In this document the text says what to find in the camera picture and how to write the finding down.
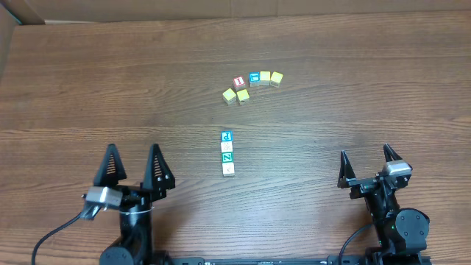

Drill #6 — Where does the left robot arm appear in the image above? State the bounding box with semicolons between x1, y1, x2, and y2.
86;144;175;264

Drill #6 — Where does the blue picture block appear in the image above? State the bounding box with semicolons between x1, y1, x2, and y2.
249;72;261;87

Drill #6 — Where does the white natural wood block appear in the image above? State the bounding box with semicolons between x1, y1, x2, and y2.
220;141;233;153

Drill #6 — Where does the yellow block middle top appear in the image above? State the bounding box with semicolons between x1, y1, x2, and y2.
260;71;271;86

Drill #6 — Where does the blue letter P block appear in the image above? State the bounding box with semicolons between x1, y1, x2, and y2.
221;131;233;142

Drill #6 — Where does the yellow block far right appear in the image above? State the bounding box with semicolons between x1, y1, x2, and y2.
270;71;283;88

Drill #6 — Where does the red letter I block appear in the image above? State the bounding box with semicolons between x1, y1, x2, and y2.
233;76;247;91

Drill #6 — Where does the red letter Q block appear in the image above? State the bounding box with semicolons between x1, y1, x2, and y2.
222;162;235;177

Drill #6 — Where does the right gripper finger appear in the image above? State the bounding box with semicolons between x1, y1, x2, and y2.
337;150;356;188
383;143;402;162

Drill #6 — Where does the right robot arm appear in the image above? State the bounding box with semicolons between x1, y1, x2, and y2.
337;144;430;264

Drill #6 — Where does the yellow block centre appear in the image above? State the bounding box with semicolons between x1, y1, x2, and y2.
236;89;250;105

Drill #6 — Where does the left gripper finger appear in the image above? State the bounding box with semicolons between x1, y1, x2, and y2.
93;144;127;187
141;144;175;201

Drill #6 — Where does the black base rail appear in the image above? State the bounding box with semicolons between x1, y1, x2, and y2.
104;251;433;265

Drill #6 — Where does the yellow block left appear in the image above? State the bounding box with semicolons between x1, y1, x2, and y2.
222;88;237;105

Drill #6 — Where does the green letter Z block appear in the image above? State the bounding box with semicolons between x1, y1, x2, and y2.
222;152;234;163

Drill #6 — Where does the yellow block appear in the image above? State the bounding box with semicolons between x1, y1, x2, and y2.
222;88;237;105
270;71;283;88
260;71;271;86
236;89;250;105

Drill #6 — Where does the cardboard box corner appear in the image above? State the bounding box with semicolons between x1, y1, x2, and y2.
1;0;45;75

